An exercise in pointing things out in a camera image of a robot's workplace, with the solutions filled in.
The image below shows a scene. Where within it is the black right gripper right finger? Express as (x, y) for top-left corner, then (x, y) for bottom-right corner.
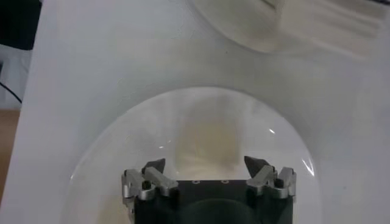
(243, 155), (297, 200)

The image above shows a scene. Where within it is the thin black floor cable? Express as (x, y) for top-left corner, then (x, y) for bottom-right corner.
(0, 81), (23, 105)

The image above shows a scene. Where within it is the cream electric cooker pot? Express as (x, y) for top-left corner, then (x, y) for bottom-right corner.
(190, 0), (390, 60)

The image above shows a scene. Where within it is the round white plate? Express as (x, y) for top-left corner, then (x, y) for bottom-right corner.
(59, 86), (322, 224)

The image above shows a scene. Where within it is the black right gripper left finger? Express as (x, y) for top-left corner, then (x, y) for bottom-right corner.
(121, 157), (180, 206)

